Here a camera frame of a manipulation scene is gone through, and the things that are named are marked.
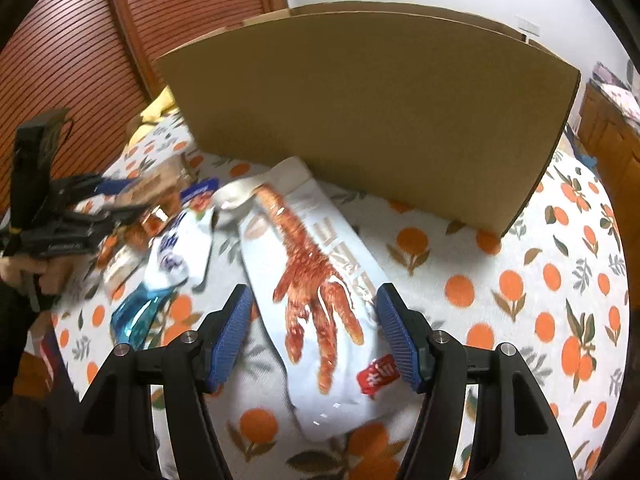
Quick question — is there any brown cardboard box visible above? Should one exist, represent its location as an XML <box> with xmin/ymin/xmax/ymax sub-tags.
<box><xmin>152</xmin><ymin>1</ymin><xmax>582</xmax><ymax>239</ymax></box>

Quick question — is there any orange fruit print blanket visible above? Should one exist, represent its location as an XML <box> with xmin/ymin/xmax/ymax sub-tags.
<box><xmin>30</xmin><ymin>110</ymin><xmax>629</xmax><ymax>480</ymax></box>

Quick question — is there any folded floral cloth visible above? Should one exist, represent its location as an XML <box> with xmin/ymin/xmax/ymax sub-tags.
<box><xmin>592</xmin><ymin>62</ymin><xmax>640</xmax><ymax>126</ymax></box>

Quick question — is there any blue plastic bag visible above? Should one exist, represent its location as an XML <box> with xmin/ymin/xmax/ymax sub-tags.
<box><xmin>565</xmin><ymin>125</ymin><xmax>599</xmax><ymax>172</ymax></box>

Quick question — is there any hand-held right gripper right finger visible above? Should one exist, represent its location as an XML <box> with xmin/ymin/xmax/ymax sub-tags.
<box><xmin>375</xmin><ymin>283</ymin><xmax>576</xmax><ymax>480</ymax></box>

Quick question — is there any gold foil snack packet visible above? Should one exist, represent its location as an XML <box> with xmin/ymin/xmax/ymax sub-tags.
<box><xmin>120</xmin><ymin>210</ymin><xmax>173</xmax><ymax>251</ymax></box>

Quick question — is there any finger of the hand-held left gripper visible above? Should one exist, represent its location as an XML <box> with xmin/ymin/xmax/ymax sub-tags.
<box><xmin>60</xmin><ymin>204</ymin><xmax>164</xmax><ymax>242</ymax></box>
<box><xmin>55</xmin><ymin>173</ymin><xmax>140</xmax><ymax>202</ymax></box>

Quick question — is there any teal snack packet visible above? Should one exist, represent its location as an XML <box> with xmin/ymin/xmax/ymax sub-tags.
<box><xmin>110</xmin><ymin>285</ymin><xmax>176</xmax><ymax>350</ymax></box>

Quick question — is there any yellow plush toy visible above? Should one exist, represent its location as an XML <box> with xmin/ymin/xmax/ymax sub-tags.
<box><xmin>125</xmin><ymin>87</ymin><xmax>182</xmax><ymax>152</ymax></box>

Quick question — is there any white chicken feet snack packet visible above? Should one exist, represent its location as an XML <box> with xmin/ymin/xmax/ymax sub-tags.
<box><xmin>215</xmin><ymin>157</ymin><xmax>402</xmax><ymax>444</ymax></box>

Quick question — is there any wooden louvered wardrobe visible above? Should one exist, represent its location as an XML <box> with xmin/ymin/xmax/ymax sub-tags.
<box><xmin>0</xmin><ymin>0</ymin><xmax>292</xmax><ymax>213</ymax></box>

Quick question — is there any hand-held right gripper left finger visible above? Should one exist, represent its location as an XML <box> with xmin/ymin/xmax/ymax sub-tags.
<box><xmin>75</xmin><ymin>284</ymin><xmax>253</xmax><ymax>480</ymax></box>

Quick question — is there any wooden sideboard cabinet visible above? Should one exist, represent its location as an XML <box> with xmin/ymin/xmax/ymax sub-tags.
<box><xmin>575</xmin><ymin>82</ymin><xmax>640</xmax><ymax>222</ymax></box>

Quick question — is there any white blue print snack packet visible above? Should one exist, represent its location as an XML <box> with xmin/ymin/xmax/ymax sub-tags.
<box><xmin>145</xmin><ymin>179</ymin><xmax>219</xmax><ymax>292</ymax></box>

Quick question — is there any white grey text snack packet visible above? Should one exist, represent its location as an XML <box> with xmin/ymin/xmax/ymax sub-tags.
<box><xmin>104</xmin><ymin>245</ymin><xmax>147</xmax><ymax>302</ymax></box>

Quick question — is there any person's left hand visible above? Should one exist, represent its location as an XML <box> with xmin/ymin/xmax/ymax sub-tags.
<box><xmin>0</xmin><ymin>254</ymin><xmax>75</xmax><ymax>297</ymax></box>

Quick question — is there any clear tray cracker packet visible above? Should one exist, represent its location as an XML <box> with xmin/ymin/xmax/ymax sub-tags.
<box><xmin>117</xmin><ymin>152</ymin><xmax>193</xmax><ymax>211</ymax></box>

